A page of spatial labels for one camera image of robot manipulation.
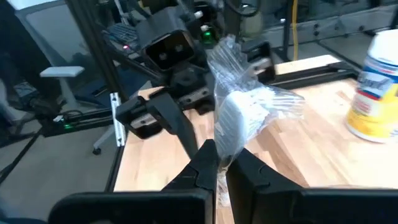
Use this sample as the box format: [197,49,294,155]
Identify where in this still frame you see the pen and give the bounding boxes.
[206,34,307,210]

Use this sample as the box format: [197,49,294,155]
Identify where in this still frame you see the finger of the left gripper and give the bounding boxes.
[147,92,200,160]

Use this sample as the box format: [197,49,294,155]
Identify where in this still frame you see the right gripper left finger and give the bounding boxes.
[48,139,219,224]

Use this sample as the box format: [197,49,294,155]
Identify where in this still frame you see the yellow extension cable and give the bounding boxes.
[290,0,300,62]

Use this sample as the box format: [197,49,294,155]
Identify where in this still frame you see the yellow Lysol wipes canister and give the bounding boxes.
[345,29,398,144]

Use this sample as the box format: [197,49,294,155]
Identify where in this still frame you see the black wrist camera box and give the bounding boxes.
[144,29,197,73]

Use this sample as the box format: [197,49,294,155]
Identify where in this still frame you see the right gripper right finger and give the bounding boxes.
[224,147,398,224]

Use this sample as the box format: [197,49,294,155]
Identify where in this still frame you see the silver bracket strip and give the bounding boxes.
[109,91,128,148]

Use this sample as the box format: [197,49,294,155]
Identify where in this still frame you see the white office chair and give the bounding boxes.
[0,58,119,156]

